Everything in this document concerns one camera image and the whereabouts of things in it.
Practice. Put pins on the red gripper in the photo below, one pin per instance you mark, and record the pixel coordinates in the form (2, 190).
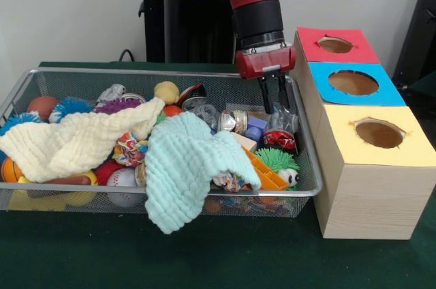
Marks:
(265, 62)

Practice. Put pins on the clear plastic bottle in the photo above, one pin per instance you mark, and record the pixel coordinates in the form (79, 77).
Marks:
(289, 120)

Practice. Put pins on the mint waffle cloth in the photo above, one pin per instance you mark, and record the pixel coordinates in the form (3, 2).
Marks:
(184, 166)

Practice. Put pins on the wooden three-hole box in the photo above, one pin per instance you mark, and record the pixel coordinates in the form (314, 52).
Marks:
(374, 200)

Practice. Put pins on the plain wooden block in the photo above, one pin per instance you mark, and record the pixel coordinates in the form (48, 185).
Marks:
(246, 142)

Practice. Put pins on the green spiky toy with eyes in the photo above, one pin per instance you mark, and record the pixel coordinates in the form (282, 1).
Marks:
(276, 161)

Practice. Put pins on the orange plastic grid toy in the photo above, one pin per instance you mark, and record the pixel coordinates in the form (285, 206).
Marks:
(265, 174)

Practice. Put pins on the dark green table cloth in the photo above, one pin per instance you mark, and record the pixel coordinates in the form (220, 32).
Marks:
(204, 255)
(425, 88)

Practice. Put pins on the black upright panel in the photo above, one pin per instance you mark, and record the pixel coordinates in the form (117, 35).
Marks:
(419, 30)

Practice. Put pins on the purple spiky ball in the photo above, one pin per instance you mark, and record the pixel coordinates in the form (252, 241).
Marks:
(116, 107)

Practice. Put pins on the white baseball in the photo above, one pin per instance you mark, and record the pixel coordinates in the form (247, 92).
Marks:
(121, 178)

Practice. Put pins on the blue spiky ball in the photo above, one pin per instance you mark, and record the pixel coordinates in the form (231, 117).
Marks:
(71, 106)

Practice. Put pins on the cream waffle cloth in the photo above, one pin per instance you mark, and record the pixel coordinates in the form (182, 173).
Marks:
(68, 142)

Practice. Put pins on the reddish brown ball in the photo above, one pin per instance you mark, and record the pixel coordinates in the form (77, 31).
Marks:
(41, 106)

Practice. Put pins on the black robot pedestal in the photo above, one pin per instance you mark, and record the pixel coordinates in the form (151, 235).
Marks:
(190, 30)

